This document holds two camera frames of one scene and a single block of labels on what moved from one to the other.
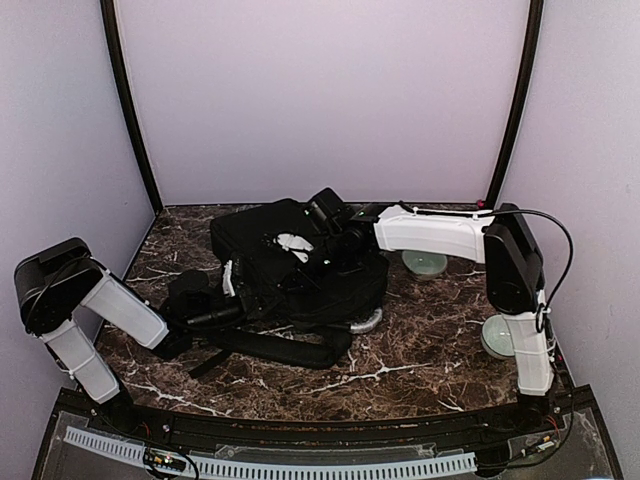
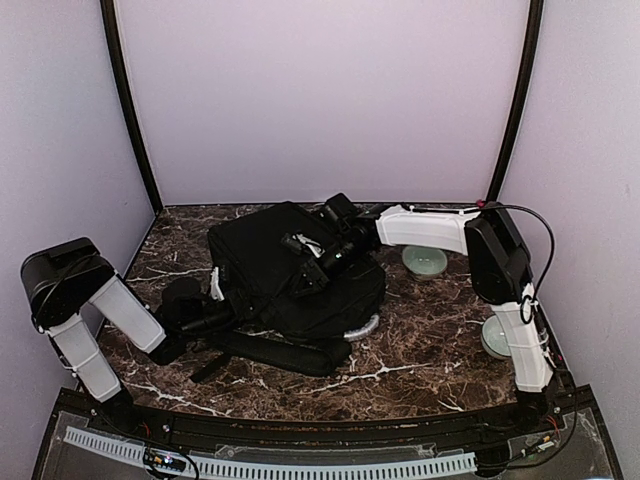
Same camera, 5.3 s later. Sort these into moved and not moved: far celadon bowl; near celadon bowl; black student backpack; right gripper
Moved: right gripper
Not moved: near celadon bowl; far celadon bowl; black student backpack
